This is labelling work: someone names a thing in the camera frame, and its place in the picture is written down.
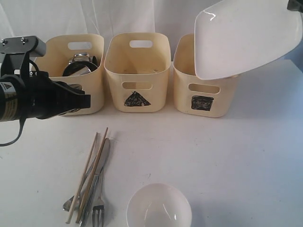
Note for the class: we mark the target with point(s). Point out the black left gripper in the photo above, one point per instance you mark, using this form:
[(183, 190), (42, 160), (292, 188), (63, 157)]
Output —
[(40, 97)]

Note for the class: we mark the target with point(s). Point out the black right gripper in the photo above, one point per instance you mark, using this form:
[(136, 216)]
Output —
[(295, 5)]

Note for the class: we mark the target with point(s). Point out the steel bowl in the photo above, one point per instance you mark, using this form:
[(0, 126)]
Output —
[(77, 72)]

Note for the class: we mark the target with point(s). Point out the steel mug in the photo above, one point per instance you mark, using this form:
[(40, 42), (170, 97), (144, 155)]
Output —
[(81, 60), (77, 82)]

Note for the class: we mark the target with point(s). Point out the white square plate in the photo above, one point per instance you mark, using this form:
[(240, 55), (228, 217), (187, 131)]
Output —
[(235, 36)]

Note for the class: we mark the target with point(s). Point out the steel mug front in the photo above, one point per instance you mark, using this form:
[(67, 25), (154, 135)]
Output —
[(77, 82)]

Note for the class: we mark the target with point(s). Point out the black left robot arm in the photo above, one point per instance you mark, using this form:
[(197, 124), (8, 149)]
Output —
[(16, 55)]

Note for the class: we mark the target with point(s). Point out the cream bin with circle mark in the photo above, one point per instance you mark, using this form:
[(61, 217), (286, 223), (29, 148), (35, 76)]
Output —
[(60, 49)]

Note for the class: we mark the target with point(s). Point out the steel table knife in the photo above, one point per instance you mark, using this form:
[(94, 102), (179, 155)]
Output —
[(101, 163)]

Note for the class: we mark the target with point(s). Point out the cream bin with triangle mark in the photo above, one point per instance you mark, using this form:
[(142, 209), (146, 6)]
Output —
[(137, 67)]

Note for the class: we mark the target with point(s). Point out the white curtain backdrop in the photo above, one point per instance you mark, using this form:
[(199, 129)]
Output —
[(50, 18)]

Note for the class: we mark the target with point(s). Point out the steel spoon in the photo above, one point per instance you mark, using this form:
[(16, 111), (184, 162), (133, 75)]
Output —
[(67, 205)]

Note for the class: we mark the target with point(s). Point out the steel fork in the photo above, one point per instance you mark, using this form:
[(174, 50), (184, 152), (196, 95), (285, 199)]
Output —
[(98, 211)]

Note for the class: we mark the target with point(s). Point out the cream bin with square mark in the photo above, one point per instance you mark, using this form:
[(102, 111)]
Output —
[(208, 98)]

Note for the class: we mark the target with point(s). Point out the white ceramic bowl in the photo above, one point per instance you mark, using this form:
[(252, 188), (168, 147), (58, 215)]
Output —
[(158, 205)]

